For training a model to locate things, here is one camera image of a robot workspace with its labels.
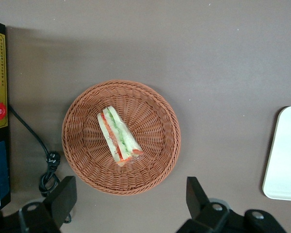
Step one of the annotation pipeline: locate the black machine with yellow panel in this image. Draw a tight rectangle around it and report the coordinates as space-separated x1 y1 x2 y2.
0 18 12 212

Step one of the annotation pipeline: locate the triangular sandwich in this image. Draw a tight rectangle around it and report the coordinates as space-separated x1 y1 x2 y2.
97 105 145 168

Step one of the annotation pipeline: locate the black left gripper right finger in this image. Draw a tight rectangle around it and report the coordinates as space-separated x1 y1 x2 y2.
177 176 231 233

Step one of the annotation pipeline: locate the cream rectangular plastic tray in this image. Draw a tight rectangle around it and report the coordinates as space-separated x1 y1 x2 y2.
261 105 291 202

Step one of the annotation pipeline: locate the black power cable with plug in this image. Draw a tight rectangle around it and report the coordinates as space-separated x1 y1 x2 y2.
8 104 72 224

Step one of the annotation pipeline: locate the round brown wicker basket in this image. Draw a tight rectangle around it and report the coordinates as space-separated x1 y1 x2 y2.
61 80 182 196

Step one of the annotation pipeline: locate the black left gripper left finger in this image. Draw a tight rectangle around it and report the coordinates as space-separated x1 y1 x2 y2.
19 176 78 233

